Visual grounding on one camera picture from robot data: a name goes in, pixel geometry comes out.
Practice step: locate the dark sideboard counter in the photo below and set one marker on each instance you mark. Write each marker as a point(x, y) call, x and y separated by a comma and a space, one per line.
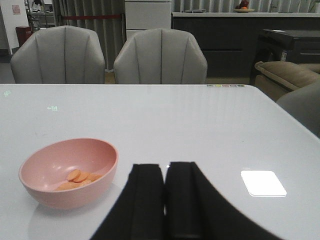
point(228, 40)

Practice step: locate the red barrier belt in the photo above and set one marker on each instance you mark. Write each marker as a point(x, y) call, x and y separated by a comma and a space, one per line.
point(92, 17)

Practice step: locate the pink plastic bowl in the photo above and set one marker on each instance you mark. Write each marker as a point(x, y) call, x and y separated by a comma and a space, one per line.
point(48, 168)

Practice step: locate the grey upholstered chair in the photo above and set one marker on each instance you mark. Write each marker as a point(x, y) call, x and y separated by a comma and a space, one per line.
point(161, 56)
point(60, 55)

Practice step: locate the dark glossy side table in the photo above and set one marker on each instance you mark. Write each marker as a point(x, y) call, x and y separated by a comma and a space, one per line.
point(296, 46)

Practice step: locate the white drawer cabinet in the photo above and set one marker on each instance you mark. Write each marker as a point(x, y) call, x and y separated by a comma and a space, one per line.
point(143, 15)

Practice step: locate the red bin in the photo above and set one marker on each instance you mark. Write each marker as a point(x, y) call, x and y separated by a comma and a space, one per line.
point(23, 33)

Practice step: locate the fruit plate on counter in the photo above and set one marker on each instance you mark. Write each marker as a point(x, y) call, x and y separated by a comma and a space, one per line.
point(243, 7)

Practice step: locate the orange ham slices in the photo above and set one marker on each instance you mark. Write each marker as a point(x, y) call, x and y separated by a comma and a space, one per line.
point(78, 178)

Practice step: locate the metal rack in background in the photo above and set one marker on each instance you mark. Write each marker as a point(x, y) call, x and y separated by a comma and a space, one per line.
point(40, 14)

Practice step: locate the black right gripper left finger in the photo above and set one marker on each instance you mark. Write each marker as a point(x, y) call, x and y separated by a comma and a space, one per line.
point(138, 213)

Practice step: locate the right grey upholstered chair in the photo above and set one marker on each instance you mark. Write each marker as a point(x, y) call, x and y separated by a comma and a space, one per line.
point(161, 56)

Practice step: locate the grey chair at table side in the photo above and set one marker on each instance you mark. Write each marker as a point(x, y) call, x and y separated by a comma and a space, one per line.
point(304, 105)

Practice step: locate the left grey upholstered chair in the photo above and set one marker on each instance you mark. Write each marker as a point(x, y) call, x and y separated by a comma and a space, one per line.
point(60, 55)

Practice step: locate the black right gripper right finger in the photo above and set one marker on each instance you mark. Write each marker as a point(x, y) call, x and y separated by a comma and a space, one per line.
point(195, 210)

